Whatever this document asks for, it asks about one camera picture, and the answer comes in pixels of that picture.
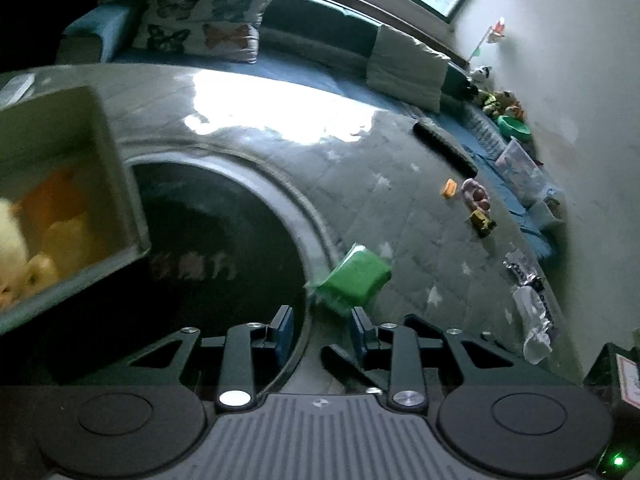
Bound green bean bag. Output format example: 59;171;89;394
308;244;392;318

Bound small yellow rubber duck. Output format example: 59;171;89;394
20;214;106;298

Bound yellow plush chick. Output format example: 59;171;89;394
0;198;28;310

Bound large orange rubber duck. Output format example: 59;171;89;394
20;167;110;237

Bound black round turntable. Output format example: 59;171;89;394
117;152;333;394

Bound clear plastic bag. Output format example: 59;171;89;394
503;249;554;365

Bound yellow toy truck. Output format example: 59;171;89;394
469;208;497;238

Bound small orange toy block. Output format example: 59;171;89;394
440;179;458;200

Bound clear plastic storage box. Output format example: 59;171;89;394
495;138;547;208

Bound black remote control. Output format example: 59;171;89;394
412;122;477;179

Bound green plastic bowl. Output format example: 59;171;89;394
497;115;532;143

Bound stuffed toys pile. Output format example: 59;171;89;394
469;65;525;120

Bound white cardboard box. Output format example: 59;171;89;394
1;87;151;333

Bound white folded cushion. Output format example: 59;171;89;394
366;24;450;113

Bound dark green sofa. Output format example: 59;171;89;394
56;0;559;262

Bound small flag on stick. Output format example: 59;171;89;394
469;16;506;60

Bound white remote control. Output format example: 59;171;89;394
0;73;35;108

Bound butterfly print pillow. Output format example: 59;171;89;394
134;0;272;64

